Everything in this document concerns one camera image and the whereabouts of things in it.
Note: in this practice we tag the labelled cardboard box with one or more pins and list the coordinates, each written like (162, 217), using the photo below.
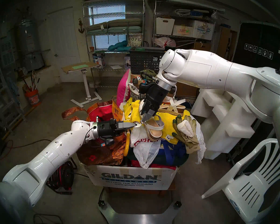
(182, 31)

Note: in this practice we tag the white door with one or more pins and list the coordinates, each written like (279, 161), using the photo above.
(65, 48)

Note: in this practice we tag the white red-logo plastic bag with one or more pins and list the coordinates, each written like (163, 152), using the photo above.
(147, 155)

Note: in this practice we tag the window with blinds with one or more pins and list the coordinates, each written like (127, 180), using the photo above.
(109, 11)

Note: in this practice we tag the white foam packing block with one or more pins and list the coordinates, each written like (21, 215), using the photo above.
(224, 127)

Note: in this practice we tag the teal cushion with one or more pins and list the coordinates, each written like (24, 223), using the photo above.
(117, 46)

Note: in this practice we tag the anchor wall ornament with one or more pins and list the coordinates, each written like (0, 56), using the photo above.
(81, 27)

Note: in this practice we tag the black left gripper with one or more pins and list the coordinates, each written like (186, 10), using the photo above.
(108, 130)

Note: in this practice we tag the wooden cross caster dolly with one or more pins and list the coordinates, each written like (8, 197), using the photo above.
(135, 81)

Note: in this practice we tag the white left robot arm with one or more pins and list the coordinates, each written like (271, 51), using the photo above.
(49, 153)

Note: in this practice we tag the black flight case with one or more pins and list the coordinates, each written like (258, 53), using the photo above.
(259, 39)

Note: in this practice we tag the large white Gildan carton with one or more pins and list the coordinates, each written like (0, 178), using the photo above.
(135, 179)

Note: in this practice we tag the green bench cushion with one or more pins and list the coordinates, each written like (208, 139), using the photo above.
(121, 30)

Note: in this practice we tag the pink pillow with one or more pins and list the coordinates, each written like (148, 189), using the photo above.
(122, 90)

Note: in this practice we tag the blue white appliance box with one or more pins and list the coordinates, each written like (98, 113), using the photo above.
(98, 60)

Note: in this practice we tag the green knit glove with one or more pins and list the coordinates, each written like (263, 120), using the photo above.
(151, 71)

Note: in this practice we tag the beige green-tipped work glove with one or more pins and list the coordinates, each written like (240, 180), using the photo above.
(189, 141)

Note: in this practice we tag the HOPE word sign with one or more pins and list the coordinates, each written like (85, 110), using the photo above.
(134, 40)

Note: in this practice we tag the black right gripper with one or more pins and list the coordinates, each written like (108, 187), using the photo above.
(154, 95)

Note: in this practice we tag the open brown cardboard box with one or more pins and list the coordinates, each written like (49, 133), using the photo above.
(201, 46)

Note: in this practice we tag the red orange floral tote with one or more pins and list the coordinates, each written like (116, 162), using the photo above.
(100, 153)

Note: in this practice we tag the aluminium step ladder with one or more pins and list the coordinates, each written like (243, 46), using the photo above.
(14, 104)

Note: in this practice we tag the small white Gildan carton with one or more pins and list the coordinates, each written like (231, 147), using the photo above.
(204, 29)

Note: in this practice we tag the white printed round tote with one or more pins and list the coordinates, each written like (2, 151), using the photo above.
(133, 95)

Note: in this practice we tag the white plastic chair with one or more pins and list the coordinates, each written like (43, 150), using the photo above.
(245, 193)

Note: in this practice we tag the grey water heater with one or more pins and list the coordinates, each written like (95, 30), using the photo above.
(31, 50)

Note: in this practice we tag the white overbed table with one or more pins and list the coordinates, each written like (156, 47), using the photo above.
(86, 85)

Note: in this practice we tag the orange plastic bucket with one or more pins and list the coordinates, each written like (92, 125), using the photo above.
(32, 97)

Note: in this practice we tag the white storage box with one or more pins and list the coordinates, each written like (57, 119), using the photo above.
(164, 26)

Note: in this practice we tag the blue fabric bag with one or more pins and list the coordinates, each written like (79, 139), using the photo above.
(170, 153)

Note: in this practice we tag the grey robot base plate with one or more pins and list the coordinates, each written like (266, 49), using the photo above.
(140, 218)

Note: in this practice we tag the black mesh basket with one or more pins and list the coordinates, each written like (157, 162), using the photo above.
(140, 61)

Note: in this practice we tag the yellow terry towel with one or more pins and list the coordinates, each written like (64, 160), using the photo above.
(171, 125)

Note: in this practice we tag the thin white plastic sheet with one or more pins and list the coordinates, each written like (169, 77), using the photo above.
(201, 144)

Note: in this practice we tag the beige bench cushion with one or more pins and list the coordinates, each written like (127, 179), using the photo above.
(121, 22)

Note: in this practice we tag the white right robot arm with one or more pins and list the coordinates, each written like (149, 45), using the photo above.
(224, 74)

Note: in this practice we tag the white crumpled cloth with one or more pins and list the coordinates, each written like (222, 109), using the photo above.
(185, 127)

